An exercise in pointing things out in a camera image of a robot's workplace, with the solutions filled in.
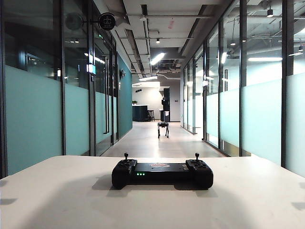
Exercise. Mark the wooden bar stool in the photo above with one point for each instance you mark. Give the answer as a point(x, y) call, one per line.
point(151, 115)

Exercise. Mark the small green potted plant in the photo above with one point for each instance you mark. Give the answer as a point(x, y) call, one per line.
point(134, 102)

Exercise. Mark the small ceiling spotlight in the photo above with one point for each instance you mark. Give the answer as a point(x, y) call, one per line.
point(157, 40)

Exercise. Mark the long linear ceiling light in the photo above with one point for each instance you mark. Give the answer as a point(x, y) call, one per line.
point(157, 58)

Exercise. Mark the short linear ceiling light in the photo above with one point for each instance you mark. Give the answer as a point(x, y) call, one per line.
point(147, 78)

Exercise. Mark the black wall-mounted lamps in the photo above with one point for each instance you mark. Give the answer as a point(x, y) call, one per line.
point(138, 90)

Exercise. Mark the round black hanging sign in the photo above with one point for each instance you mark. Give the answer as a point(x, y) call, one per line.
point(107, 21)

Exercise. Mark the black remote control with joysticks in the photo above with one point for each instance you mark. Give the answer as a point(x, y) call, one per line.
point(162, 176)

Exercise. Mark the hanging office spotlight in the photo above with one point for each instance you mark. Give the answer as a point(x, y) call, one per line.
point(300, 48)

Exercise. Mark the black track spotlight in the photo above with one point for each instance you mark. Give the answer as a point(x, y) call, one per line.
point(270, 12)

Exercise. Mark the black quadruped robot dog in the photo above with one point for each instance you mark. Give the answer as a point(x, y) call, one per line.
point(163, 125)

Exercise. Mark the tall black cabinet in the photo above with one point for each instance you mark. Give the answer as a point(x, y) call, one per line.
point(166, 95)

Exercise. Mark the dark bar counter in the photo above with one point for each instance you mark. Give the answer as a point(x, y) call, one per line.
point(140, 113)

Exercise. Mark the small lit door panel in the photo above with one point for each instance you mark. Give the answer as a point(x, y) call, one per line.
point(205, 83)

